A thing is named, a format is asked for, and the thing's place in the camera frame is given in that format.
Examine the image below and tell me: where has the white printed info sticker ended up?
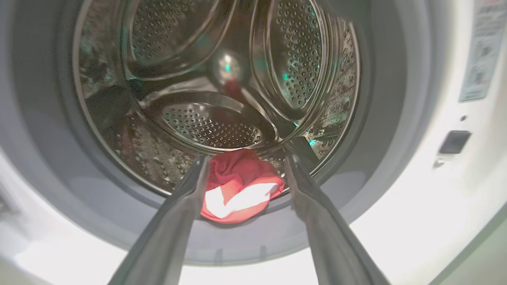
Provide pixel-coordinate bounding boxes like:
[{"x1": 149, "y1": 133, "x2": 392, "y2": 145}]
[{"x1": 459, "y1": 0, "x2": 507, "y2": 103}]

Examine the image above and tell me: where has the black door lock slot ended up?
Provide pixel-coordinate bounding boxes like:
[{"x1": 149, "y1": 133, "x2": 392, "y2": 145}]
[{"x1": 438, "y1": 130, "x2": 472, "y2": 156}]

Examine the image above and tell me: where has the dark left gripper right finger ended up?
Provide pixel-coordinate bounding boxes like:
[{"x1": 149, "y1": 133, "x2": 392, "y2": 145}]
[{"x1": 284, "y1": 152, "x2": 391, "y2": 285}]

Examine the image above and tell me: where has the steel washing machine drum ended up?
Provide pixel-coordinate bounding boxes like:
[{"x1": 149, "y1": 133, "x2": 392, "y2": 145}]
[{"x1": 71, "y1": 0, "x2": 362, "y2": 198}]

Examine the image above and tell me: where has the pale green cabinet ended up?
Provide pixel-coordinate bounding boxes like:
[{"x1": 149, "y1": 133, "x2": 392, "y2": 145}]
[{"x1": 436, "y1": 206, "x2": 507, "y2": 285}]

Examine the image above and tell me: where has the grey rubber door gasket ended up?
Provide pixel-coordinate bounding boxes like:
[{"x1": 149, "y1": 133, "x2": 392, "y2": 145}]
[{"x1": 10, "y1": 0, "x2": 432, "y2": 266}]

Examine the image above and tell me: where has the red white basketball jersey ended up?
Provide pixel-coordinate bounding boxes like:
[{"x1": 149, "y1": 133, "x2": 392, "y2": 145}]
[{"x1": 200, "y1": 148, "x2": 286, "y2": 224}]

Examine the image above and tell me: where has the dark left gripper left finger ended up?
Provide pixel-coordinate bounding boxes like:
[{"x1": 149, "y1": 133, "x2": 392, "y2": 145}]
[{"x1": 108, "y1": 156, "x2": 211, "y2": 285}]

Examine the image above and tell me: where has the white washing machine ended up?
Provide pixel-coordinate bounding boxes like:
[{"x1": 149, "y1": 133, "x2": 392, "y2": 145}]
[{"x1": 0, "y1": 0, "x2": 507, "y2": 285}]

